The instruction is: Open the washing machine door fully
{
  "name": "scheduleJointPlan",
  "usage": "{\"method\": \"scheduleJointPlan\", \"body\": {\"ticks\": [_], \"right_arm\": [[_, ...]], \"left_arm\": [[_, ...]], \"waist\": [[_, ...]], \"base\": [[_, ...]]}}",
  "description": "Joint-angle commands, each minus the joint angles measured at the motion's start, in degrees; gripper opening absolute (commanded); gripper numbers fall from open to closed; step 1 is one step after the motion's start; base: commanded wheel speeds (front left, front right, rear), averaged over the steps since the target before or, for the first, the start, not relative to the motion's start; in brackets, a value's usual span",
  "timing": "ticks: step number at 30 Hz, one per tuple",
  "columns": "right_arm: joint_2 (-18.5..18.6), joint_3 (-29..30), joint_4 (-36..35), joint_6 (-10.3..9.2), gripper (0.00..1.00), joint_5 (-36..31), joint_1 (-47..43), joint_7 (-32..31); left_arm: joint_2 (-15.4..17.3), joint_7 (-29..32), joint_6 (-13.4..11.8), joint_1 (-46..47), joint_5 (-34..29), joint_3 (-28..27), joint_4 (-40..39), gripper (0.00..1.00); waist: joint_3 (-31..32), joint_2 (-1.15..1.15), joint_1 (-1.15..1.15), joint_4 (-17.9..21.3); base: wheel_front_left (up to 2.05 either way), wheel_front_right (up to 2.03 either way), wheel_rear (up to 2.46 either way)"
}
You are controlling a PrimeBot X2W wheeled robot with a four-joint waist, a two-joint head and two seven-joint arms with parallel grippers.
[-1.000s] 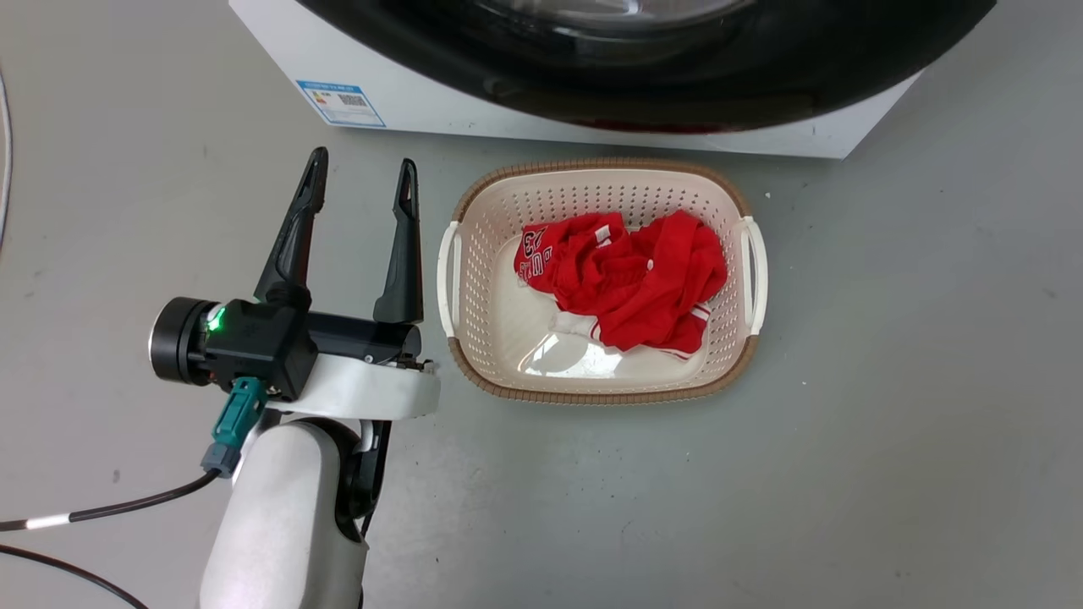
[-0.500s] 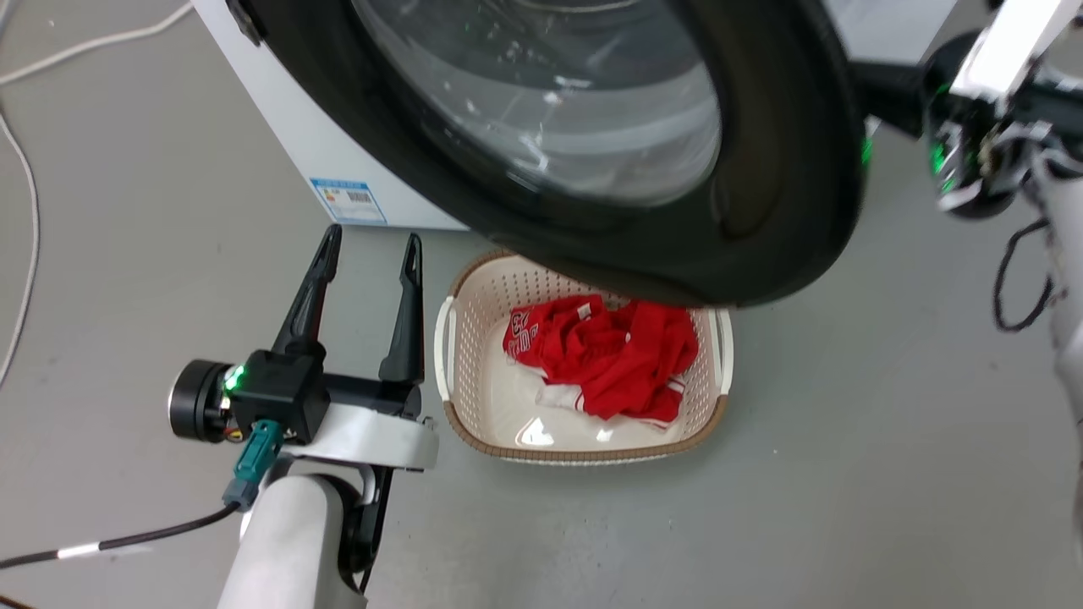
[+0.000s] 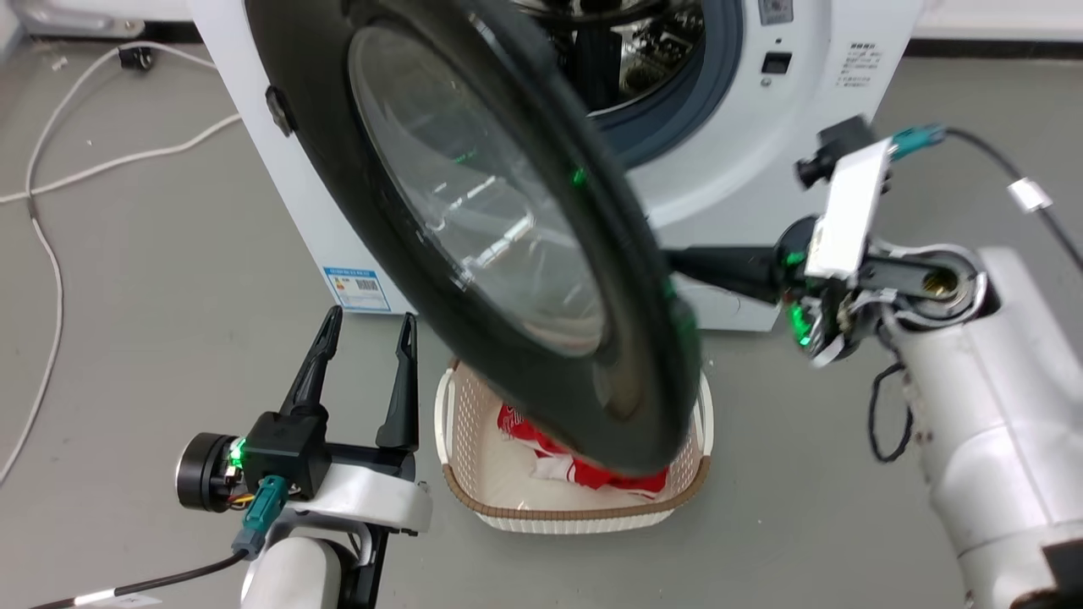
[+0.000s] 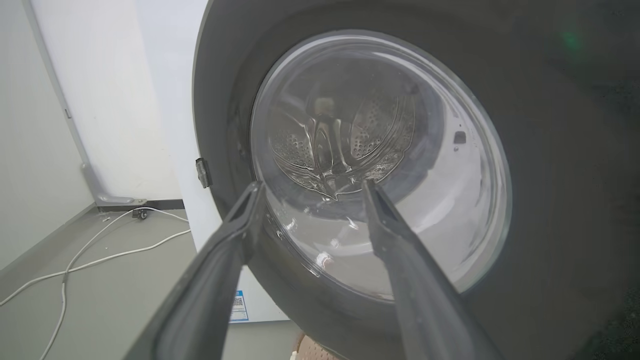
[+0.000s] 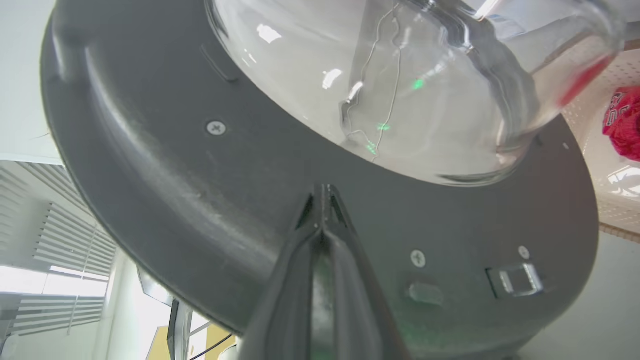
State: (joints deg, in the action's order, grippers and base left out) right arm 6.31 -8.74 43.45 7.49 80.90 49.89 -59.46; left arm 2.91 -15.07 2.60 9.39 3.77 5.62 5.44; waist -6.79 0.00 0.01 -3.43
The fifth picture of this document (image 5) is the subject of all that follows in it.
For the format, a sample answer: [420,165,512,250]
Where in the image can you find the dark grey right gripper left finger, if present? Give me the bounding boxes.
[237,184,326,360]

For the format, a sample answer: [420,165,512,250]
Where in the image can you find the red knitted cloth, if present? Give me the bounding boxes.
[602,86,640,162]

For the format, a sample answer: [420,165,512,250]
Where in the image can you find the white window blinds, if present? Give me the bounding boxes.
[0,159,119,337]

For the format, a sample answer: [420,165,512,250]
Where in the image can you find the grey round lamp base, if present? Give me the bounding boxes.
[40,0,627,360]

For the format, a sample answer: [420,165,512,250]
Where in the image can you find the thin black cable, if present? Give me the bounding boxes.
[190,334,235,360]

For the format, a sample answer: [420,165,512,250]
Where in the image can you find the black monitor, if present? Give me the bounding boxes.
[137,268,194,360]

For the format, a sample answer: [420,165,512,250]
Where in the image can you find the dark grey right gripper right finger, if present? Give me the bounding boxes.
[324,184,412,360]

